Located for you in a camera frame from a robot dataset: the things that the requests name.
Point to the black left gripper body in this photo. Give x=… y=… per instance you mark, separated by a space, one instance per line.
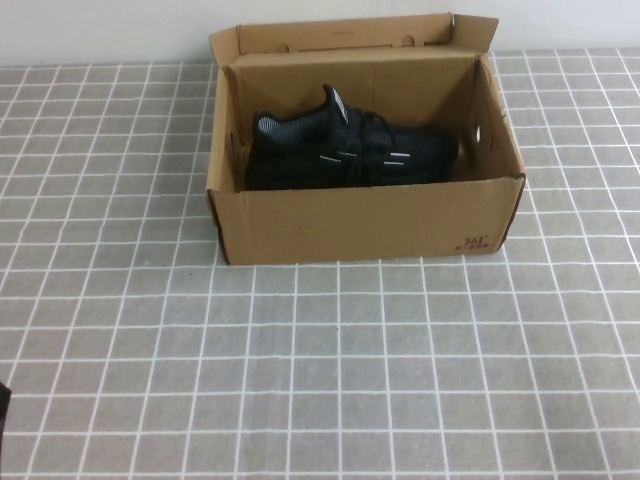
x=4 y=410

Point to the black sneaker with white stripes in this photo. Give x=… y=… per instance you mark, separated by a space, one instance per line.
x=300 y=155

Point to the brown cardboard shoe box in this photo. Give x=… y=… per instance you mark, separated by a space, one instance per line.
x=360 y=225

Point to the grey white-grid tablecloth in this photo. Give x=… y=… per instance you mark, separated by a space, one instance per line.
x=320 y=370

